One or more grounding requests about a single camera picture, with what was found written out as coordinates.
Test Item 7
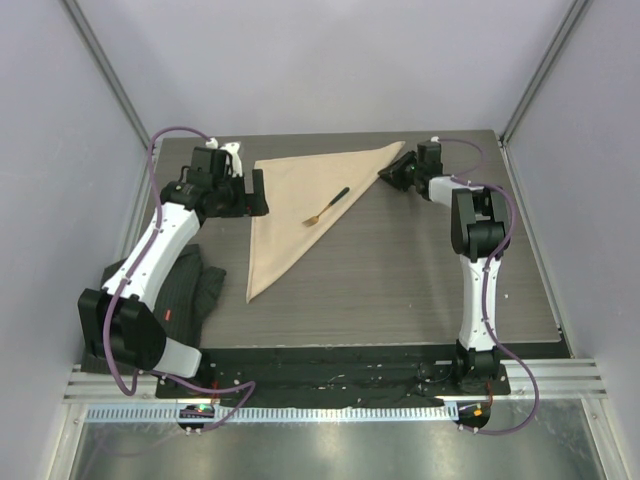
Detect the beige cloth napkin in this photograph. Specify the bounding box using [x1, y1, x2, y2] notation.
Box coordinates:
[246, 141, 405, 301]

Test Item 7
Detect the gold fork green handle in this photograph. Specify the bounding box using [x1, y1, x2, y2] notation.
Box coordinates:
[302, 187, 350, 227]

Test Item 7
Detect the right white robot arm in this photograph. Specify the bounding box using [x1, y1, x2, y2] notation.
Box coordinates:
[378, 137, 514, 395]

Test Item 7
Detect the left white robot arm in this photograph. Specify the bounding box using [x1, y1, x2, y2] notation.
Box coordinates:
[78, 140, 269, 399]

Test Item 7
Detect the dark striped button shirt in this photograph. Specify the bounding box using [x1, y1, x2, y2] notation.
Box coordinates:
[78, 244, 226, 374]

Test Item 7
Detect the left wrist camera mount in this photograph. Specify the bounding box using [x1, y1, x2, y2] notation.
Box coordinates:
[205, 137, 244, 177]

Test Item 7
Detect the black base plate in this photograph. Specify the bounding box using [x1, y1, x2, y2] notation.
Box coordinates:
[154, 344, 511, 406]

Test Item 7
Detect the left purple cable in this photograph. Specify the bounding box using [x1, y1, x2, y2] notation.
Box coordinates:
[102, 127, 259, 436]

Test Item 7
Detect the right aluminium frame post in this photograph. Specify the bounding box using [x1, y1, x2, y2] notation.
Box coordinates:
[499, 0, 593, 147]

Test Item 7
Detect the aluminium frame post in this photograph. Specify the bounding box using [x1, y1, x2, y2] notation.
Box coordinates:
[60, 0, 151, 149]
[499, 0, 593, 147]

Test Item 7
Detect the white slotted cable duct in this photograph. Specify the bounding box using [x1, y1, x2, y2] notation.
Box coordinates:
[85, 402, 458, 423]

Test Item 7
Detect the left aluminium frame post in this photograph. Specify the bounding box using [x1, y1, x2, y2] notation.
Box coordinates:
[60, 0, 151, 149]

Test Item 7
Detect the aluminium front rail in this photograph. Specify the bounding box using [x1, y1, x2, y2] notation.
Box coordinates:
[63, 359, 607, 404]

